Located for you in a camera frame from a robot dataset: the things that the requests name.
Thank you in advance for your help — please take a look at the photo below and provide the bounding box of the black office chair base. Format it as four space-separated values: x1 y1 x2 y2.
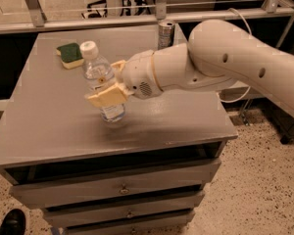
81 0 155 19

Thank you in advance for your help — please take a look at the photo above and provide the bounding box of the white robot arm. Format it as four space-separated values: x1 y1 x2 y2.
86 20 294 118

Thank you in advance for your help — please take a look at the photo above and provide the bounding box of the silver aluminium drink can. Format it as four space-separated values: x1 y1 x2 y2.
158 20 175 50

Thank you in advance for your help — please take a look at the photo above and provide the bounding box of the black shoe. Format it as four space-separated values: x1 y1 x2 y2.
0 209 26 235

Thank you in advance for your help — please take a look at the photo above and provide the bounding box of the bottom grey drawer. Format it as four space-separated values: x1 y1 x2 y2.
66 210 195 235

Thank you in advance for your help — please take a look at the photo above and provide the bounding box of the middle grey drawer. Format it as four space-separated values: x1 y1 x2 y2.
44 191 204 227

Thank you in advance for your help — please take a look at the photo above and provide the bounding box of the white cable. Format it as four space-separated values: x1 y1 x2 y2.
219 7 255 104

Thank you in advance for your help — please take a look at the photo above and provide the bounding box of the grey drawer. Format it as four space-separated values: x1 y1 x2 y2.
10 159 221 209
44 191 204 227
66 210 195 235

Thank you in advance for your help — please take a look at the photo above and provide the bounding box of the grey drawer cabinet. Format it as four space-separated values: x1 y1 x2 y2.
0 23 239 235

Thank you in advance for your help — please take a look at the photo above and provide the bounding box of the clear plastic tea bottle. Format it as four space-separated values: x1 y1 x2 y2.
79 41 125 122

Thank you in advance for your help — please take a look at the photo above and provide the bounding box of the metal frame rail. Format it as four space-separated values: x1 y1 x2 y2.
0 0 294 35

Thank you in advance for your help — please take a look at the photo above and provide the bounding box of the green and yellow sponge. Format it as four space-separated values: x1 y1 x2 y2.
56 43 84 70

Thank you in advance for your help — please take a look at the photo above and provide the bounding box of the top grey drawer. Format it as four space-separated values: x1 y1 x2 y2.
10 159 221 209

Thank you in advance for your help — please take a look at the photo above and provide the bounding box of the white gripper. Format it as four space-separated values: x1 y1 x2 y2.
85 50 163 108

